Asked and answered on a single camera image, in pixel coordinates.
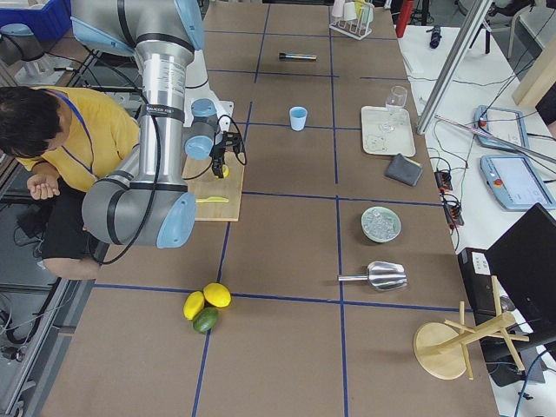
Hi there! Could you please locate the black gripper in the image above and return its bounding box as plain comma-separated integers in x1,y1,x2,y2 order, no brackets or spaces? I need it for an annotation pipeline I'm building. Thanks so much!
209,131,242,178

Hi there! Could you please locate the steel muddler black tip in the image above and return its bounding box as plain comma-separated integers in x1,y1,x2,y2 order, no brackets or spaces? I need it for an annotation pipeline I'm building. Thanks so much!
279,52,317,62

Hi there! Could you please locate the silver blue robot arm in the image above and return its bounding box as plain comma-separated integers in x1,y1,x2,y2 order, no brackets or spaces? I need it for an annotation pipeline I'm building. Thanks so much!
71,1,231,248

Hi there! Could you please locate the whole yellow lemon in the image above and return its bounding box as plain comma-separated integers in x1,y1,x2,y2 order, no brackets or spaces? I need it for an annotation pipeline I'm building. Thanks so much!
182,291,205,321
202,282,232,308

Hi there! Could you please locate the wooden cup tree stand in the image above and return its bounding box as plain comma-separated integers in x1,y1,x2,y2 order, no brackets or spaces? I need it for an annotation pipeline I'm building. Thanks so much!
413,275,529,381

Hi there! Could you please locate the bamboo cutting board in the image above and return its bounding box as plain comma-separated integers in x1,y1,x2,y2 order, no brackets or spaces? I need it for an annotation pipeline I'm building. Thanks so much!
182,151,244,222

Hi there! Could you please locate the yellow plastic knife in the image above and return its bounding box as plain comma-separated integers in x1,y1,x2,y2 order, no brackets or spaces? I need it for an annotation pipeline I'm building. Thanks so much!
195,196,229,203

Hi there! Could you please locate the person in yellow shirt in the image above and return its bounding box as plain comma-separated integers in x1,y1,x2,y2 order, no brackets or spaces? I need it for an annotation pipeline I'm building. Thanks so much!
1,86,139,281

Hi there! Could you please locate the whole green lime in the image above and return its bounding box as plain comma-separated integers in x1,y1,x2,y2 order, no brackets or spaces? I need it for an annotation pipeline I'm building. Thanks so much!
193,307,219,334

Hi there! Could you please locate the cream bear serving tray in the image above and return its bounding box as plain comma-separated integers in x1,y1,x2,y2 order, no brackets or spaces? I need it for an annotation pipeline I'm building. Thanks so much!
361,106,416,157

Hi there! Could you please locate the green bowl of ice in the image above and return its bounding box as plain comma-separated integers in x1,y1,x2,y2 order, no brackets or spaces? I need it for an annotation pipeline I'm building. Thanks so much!
361,207,401,243

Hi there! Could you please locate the clear wine glass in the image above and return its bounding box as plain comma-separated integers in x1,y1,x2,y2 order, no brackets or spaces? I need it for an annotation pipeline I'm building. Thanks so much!
381,85,407,132

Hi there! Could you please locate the metal ice scoop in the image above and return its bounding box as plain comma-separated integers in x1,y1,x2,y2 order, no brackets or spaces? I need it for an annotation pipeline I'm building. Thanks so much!
337,261,407,292

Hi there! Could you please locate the blue storage bin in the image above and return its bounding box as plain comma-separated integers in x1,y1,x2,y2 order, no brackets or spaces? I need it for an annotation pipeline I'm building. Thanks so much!
1,0,71,41

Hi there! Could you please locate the black orange power strip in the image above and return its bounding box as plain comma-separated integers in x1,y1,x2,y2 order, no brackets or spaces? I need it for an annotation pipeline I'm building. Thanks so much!
434,169,464,230

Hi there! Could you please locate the black desktop box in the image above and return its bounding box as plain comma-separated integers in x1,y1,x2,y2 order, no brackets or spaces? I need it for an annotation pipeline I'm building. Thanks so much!
458,248,495,315

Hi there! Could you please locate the far blue teach pendant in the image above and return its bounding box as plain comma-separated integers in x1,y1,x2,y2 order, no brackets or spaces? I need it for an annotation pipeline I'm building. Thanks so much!
474,105,529,152

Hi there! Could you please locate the blue teach pendant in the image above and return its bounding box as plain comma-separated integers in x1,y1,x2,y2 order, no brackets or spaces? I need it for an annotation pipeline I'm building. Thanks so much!
480,156,555,211
474,105,529,152

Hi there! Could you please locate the near blue teach pendant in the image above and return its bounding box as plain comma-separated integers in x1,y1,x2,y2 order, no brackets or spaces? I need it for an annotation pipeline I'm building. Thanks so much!
480,156,555,211

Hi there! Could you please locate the black monitor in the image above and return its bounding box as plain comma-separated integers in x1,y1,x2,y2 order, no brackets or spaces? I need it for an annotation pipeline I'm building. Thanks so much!
486,203,555,351

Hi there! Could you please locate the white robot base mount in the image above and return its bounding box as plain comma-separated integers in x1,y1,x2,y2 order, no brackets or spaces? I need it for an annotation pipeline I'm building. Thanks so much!
183,50,235,127

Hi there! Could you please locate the white wire cup rack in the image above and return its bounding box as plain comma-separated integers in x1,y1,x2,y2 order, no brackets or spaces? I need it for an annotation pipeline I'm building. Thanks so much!
329,0,374,40

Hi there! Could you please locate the aluminium frame post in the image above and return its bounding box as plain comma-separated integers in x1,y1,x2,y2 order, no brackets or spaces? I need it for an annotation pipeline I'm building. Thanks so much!
416,0,492,135

